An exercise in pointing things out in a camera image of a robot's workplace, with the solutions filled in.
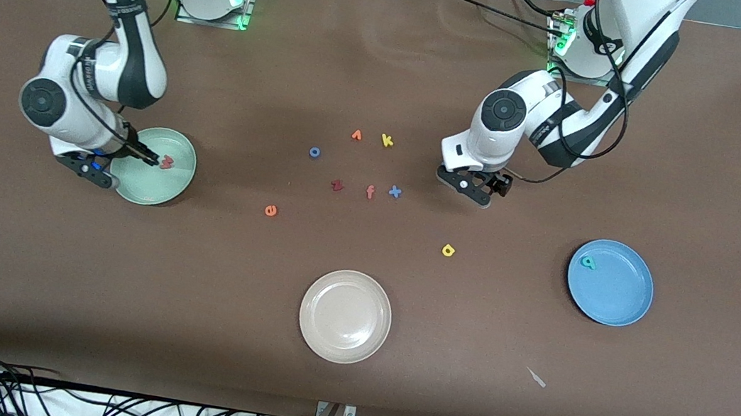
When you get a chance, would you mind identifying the long black table cable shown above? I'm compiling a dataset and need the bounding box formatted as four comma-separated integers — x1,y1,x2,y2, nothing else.
446,0,573,40

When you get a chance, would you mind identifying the green plate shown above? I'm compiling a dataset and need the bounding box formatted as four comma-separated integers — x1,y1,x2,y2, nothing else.
106,122,202,212

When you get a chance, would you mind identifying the short black table cable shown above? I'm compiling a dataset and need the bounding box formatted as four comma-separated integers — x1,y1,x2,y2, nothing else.
507,0,570,21

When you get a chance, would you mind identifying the blue plate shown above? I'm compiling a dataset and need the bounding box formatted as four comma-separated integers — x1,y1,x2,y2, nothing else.
561,236,660,331

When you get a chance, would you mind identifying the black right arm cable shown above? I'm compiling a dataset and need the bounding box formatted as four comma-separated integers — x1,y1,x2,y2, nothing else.
67,0,177,138

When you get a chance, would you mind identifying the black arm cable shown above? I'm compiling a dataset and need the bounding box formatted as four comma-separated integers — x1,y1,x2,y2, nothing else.
507,0,646,196
67,0,177,138

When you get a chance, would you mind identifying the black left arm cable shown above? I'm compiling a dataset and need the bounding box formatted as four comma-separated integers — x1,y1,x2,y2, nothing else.
507,0,646,196

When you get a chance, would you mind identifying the beige plate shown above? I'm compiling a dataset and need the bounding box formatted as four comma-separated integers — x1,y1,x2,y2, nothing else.
294,265,398,370

